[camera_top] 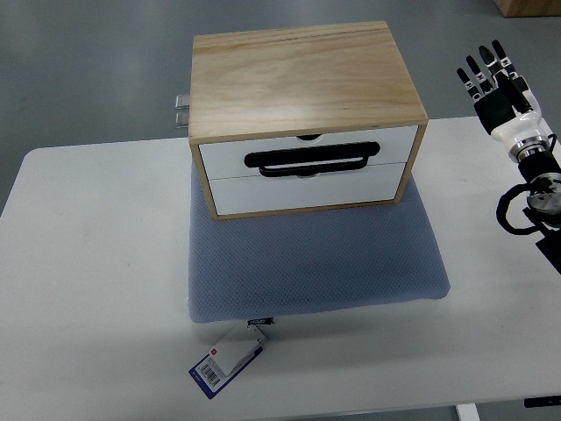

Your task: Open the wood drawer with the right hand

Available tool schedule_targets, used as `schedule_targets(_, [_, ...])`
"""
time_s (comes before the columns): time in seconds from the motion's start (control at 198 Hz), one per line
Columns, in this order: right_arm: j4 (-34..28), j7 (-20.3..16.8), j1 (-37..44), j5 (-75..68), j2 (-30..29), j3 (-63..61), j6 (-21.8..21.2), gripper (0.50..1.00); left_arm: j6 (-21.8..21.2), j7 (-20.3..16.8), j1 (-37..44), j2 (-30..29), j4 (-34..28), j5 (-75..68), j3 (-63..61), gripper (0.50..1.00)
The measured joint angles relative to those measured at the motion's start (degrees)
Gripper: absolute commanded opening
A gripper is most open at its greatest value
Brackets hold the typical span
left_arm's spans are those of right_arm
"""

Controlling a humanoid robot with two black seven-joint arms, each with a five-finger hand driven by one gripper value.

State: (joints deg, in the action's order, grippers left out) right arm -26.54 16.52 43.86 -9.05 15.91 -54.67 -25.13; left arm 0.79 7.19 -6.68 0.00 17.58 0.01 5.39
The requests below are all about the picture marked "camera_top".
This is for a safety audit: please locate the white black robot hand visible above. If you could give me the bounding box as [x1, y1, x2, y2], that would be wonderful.
[457, 39, 548, 150]

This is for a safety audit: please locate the black drawer handle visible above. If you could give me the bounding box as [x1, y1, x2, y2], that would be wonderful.
[244, 141, 381, 178]

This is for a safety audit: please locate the white drawer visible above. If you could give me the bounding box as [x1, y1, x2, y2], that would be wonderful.
[209, 163, 405, 215]
[199, 125, 418, 180]

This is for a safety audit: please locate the wooden drawer cabinet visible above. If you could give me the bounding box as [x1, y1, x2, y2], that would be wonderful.
[188, 21, 428, 220]

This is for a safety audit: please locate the cardboard box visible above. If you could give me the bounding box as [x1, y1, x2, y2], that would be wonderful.
[494, 0, 561, 18]

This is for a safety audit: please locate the black table edge control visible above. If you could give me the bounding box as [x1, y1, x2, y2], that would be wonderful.
[524, 396, 561, 409]

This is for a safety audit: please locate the white table leg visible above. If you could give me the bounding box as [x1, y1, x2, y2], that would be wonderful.
[455, 403, 481, 421]

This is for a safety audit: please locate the blue mesh cushion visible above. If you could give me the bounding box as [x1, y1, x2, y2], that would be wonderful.
[188, 178, 450, 324]

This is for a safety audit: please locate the white blue product tag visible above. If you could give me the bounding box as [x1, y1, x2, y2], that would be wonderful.
[188, 325, 267, 400]

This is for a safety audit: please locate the grey table clamp bracket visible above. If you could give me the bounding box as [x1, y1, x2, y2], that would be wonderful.
[174, 93, 190, 128]

